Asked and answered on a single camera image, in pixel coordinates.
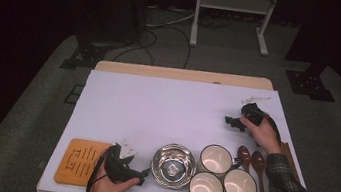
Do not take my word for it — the left hand-held gripper black cable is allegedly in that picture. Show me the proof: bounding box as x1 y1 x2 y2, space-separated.
85 150 112 192

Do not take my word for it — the white metal stand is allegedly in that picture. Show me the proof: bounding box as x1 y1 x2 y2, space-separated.
188 0 281 59

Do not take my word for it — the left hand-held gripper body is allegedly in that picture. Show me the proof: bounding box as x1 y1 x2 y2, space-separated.
100 136 147 186

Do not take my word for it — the black floor cable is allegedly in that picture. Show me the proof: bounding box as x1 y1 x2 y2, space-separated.
158 26 196 71
112 25 160 68

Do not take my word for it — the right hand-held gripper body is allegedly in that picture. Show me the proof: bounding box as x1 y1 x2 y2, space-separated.
238 93 272 128

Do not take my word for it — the right hand-held gripper black cable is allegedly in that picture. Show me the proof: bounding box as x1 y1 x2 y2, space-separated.
257 112 291 153

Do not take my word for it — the person's right hand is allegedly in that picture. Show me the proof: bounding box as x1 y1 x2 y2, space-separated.
236 114 287 156

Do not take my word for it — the hand-held gripper black cable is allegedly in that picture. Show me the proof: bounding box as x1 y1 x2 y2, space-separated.
85 150 112 192
257 112 291 153

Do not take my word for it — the black stand base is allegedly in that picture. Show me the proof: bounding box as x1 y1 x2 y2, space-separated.
59 32 110 75
279 0 341 104

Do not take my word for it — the shiny steel bowl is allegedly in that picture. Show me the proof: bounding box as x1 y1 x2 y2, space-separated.
147 140 201 192

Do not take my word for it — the white floor cable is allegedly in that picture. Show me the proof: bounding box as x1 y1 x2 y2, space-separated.
144 3 199 35

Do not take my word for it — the brown wooden spoon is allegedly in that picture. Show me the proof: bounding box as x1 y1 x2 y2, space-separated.
246 149 278 192
231 144 266 192

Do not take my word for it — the wooden coaster with cut-outs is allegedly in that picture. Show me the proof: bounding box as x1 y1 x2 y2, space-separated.
53 135 114 191

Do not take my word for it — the person's left hand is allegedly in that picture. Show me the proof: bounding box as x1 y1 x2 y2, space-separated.
88 165 143 192

